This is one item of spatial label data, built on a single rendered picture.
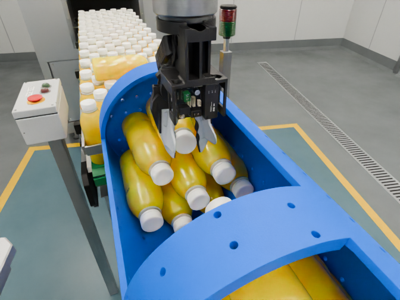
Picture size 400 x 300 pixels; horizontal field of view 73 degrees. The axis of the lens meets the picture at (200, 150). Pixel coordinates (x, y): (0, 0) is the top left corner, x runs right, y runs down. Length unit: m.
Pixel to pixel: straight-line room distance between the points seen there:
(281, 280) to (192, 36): 0.25
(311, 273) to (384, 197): 2.04
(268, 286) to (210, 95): 0.22
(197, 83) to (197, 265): 0.20
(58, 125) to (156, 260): 0.60
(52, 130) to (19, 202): 1.52
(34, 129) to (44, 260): 1.17
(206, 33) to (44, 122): 0.58
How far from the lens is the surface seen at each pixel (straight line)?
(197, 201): 0.48
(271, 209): 0.25
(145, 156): 0.49
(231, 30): 1.09
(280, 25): 5.24
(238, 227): 0.23
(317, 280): 0.33
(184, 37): 0.31
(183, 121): 0.47
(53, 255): 1.88
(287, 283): 0.28
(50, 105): 0.79
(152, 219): 0.48
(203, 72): 0.34
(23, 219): 2.16
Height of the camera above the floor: 1.41
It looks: 36 degrees down
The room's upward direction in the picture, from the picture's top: straight up
